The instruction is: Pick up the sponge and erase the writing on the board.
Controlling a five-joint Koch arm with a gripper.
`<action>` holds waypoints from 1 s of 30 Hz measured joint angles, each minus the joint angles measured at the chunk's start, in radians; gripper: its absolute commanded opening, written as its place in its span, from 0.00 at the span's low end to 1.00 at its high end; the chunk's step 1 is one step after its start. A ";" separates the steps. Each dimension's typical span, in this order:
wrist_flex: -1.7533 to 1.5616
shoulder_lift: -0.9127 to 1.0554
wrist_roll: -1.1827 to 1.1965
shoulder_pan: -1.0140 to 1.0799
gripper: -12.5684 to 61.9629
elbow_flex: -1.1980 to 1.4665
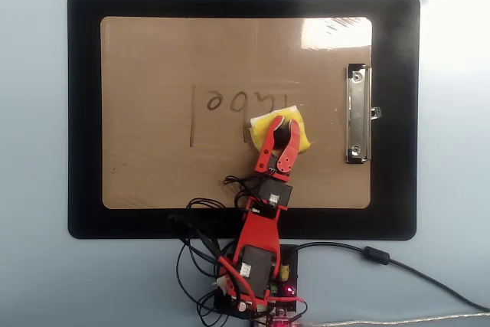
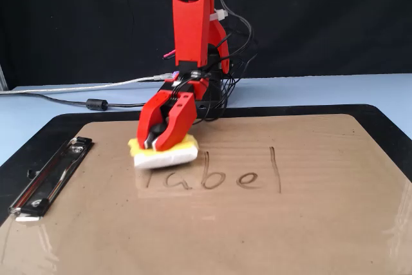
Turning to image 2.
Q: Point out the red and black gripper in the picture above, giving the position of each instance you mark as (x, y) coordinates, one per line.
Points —
(199, 89)

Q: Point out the yellow and white sponge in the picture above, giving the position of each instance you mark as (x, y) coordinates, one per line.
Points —
(167, 159)

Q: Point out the red robot arm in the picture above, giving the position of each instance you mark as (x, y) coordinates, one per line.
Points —
(190, 30)

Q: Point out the brown clipboard board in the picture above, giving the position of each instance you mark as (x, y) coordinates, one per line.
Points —
(225, 239)

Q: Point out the silver metal clipboard clip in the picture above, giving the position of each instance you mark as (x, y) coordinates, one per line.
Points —
(48, 181)

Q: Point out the black rectangular desk mat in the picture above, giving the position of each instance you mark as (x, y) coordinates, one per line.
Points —
(32, 156)

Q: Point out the black backdrop cloth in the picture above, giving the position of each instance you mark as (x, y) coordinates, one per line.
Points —
(322, 14)

